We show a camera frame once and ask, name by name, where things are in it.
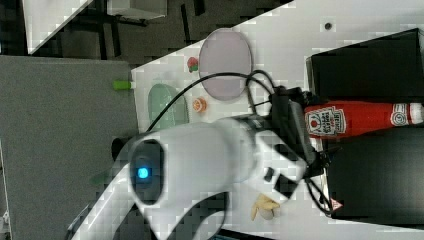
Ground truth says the black cylinder cup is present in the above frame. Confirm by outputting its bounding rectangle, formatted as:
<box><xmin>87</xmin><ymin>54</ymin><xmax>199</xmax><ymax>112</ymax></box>
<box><xmin>111</xmin><ymin>137</ymin><xmax>131</xmax><ymax>163</ymax></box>

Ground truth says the orange toy fruit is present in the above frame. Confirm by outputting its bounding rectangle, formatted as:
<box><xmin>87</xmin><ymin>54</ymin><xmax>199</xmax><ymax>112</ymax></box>
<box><xmin>192</xmin><ymin>97</ymin><xmax>207</xmax><ymax>113</ymax></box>

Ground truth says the large green bowl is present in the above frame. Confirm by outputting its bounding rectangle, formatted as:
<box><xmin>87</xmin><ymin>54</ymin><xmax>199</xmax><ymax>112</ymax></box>
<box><xmin>148</xmin><ymin>84</ymin><xmax>189</xmax><ymax>130</ymax></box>

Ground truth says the red strawberry toy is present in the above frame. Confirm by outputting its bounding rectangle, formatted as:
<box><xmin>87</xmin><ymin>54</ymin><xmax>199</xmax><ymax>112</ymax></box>
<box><xmin>187</xmin><ymin>57</ymin><xmax>198</xmax><ymax>73</ymax></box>

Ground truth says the large lilac plate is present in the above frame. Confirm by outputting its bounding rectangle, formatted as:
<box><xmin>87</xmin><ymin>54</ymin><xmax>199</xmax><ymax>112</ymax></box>
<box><xmin>198</xmin><ymin>28</ymin><xmax>253</xmax><ymax>101</ymax></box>

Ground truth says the grey box on floor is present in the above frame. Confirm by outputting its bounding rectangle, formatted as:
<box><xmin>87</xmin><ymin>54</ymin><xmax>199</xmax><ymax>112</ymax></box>
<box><xmin>107</xmin><ymin>0</ymin><xmax>168</xmax><ymax>20</ymax></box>

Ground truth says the white side table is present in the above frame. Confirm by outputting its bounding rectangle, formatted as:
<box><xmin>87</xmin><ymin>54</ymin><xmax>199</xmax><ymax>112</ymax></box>
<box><xmin>21</xmin><ymin>0</ymin><xmax>93</xmax><ymax>54</ymax></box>

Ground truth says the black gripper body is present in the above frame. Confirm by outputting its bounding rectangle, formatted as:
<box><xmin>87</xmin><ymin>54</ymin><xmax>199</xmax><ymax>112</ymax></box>
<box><xmin>269</xmin><ymin>86</ymin><xmax>325</xmax><ymax>177</ymax></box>

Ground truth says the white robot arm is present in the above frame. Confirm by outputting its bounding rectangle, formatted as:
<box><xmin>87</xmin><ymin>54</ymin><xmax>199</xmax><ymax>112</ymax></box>
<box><xmin>67</xmin><ymin>86</ymin><xmax>319</xmax><ymax>240</ymax></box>

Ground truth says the red plush ketchup bottle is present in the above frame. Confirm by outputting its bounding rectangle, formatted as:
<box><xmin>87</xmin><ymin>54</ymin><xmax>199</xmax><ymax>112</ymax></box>
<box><xmin>304</xmin><ymin>101</ymin><xmax>423</xmax><ymax>139</ymax></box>

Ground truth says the yellow plush banana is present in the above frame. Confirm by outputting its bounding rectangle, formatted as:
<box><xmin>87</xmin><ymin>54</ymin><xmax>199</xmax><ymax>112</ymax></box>
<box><xmin>251</xmin><ymin>194</ymin><xmax>280</xmax><ymax>221</ymax></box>

